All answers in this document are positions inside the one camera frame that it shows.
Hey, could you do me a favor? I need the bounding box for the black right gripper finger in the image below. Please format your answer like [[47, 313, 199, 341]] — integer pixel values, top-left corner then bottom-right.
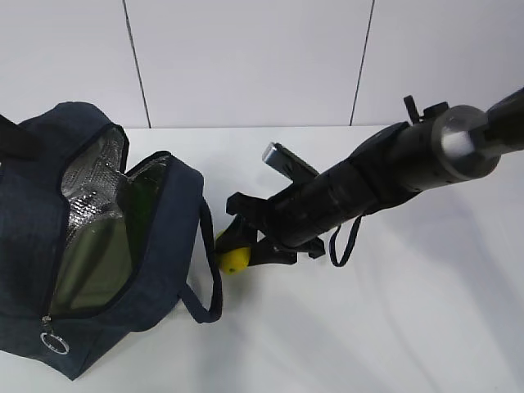
[[215, 215, 246, 255], [248, 237, 297, 266]]

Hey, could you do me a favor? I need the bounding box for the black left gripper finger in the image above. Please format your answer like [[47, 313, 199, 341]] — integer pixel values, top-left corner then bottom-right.
[[0, 115, 43, 160]]

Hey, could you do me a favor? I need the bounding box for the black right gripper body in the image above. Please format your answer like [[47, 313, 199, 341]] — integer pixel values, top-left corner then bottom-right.
[[226, 192, 326, 259]]

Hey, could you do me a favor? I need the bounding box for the yellow lemon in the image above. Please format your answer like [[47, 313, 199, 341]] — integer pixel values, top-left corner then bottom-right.
[[216, 236, 251, 274]]

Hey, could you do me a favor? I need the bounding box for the dark blue insulated lunch bag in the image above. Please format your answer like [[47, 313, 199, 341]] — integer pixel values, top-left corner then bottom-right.
[[1, 102, 223, 379]]

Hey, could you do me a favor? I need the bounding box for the green cucumber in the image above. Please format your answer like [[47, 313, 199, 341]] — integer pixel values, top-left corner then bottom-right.
[[124, 167, 163, 265]]

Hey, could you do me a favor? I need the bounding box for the glass container with green lid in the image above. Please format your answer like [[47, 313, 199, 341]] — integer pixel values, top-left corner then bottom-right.
[[49, 219, 133, 315]]

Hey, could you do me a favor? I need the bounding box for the silver zipper pull ring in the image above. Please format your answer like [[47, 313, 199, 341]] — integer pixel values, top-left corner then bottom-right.
[[39, 314, 69, 355]]

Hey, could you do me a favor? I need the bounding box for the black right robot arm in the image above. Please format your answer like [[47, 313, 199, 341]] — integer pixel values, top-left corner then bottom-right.
[[215, 91, 523, 273]]

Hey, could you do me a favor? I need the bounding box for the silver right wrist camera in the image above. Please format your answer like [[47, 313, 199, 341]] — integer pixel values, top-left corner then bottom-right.
[[262, 142, 319, 183]]

